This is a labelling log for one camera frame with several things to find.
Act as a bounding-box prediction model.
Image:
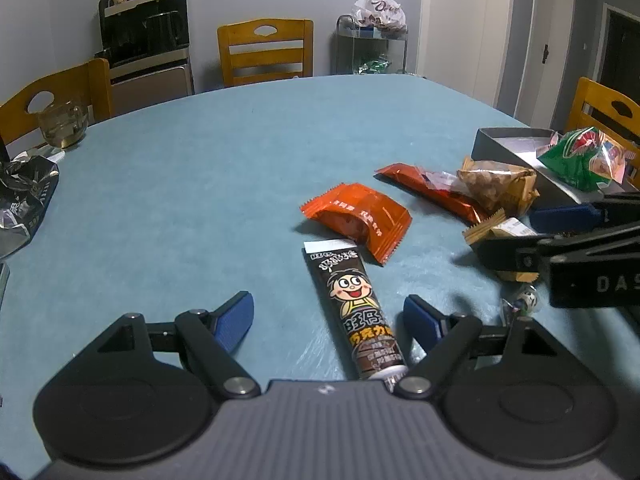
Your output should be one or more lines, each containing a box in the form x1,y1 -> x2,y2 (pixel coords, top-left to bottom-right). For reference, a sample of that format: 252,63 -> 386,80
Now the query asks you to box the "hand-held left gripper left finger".
75,291 -> 262,401

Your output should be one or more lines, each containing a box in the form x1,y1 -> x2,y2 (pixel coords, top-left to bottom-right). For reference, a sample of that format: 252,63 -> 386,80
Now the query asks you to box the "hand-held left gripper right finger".
392,295 -> 576,402

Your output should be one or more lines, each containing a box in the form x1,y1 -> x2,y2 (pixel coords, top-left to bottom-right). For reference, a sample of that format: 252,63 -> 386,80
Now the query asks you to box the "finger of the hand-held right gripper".
472,224 -> 640,273
529,191 -> 640,235

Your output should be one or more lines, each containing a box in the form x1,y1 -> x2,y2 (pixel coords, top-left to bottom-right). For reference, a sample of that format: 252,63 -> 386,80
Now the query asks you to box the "small tan snack packet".
462,209 -> 543,284

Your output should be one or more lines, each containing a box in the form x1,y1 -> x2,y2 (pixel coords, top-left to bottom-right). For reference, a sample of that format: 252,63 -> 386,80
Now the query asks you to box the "brown cartoon tube snack packet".
302,241 -> 410,392

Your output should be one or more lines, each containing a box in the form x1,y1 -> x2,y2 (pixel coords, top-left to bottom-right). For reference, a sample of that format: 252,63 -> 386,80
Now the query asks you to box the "tan nut snack packet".
457,156 -> 541,218

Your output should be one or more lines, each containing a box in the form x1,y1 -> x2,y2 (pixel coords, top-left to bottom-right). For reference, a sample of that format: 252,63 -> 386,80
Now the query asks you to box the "orange snack packet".
300,182 -> 413,266

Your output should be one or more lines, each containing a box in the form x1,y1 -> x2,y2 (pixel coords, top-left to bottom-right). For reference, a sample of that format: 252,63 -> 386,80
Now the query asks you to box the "small wrapped candy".
501,282 -> 544,322

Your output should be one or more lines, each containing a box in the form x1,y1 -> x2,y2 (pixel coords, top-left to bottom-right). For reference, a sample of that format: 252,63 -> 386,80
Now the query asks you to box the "green striped snack bag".
536,126 -> 639,192

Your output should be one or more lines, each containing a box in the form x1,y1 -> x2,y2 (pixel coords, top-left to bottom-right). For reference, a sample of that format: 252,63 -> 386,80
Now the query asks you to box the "wooden chair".
565,76 -> 640,191
217,19 -> 315,89
0,58 -> 114,149

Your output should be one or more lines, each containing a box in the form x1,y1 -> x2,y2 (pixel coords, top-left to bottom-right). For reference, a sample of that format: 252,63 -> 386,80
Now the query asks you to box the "long orange-red snack packet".
374,162 -> 493,226

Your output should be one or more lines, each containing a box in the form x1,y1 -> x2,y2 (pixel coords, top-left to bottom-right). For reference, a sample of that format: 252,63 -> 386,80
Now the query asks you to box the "white door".
519,0 -> 577,127

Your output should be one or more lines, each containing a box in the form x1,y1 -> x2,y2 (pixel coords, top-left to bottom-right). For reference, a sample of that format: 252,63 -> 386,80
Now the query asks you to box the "pile of green packets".
357,57 -> 392,75

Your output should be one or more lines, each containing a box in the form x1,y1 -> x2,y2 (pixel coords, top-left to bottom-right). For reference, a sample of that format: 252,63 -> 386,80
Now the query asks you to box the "black foil bag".
0,155 -> 60,261

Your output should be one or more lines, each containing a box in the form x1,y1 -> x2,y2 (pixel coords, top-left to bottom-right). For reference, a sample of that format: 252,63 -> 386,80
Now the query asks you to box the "black tea bar machine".
95,0 -> 196,112

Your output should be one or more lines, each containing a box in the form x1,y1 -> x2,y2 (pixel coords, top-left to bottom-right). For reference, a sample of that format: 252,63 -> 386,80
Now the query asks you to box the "glass jug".
38,101 -> 91,150

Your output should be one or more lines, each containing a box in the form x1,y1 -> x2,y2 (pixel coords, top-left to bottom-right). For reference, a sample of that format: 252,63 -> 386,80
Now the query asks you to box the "glass shelf cart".
334,14 -> 409,77

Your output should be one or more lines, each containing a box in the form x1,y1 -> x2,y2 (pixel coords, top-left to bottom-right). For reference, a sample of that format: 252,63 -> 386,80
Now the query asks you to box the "white plastic bag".
351,0 -> 407,31

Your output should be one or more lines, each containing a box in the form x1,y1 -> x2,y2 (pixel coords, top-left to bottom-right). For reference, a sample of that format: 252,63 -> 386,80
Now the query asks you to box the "black kettle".
146,10 -> 184,54

